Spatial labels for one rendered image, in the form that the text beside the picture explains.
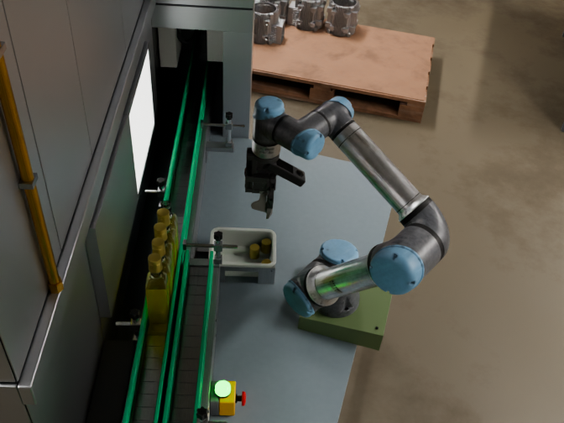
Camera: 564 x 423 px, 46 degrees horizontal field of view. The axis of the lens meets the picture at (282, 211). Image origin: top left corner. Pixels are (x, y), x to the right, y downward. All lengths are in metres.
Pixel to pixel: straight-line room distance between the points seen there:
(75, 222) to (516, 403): 2.13
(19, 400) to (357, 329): 1.08
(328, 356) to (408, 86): 2.68
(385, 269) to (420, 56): 3.37
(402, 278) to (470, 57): 3.87
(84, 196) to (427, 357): 1.93
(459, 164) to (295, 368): 2.38
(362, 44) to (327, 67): 0.43
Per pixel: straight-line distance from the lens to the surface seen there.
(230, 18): 2.54
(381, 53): 4.77
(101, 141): 1.75
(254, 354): 2.05
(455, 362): 3.11
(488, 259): 3.59
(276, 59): 4.56
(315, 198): 2.55
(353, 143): 1.65
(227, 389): 1.87
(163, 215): 1.86
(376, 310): 2.11
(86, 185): 1.62
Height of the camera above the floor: 2.44
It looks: 43 degrees down
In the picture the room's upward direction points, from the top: 5 degrees clockwise
